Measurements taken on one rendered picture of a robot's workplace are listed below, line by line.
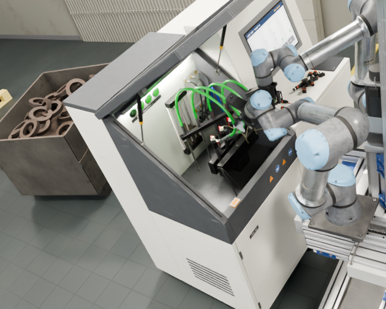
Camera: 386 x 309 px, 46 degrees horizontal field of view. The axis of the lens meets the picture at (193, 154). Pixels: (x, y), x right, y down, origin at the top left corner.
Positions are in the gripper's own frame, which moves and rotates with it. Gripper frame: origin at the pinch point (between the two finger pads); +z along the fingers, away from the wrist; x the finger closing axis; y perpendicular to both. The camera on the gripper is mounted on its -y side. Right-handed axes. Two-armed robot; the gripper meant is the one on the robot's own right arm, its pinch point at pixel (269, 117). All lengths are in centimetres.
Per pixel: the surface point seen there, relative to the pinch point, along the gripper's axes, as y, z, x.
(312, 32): -114, 99, 243
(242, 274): -3, 68, -47
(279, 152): -3.1, 28.1, 5.5
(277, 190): -3.0, 47.8, -3.5
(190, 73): -57, -8, 13
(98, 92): -72, -27, -36
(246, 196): -3.0, 28.8, -27.4
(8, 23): -668, 93, 207
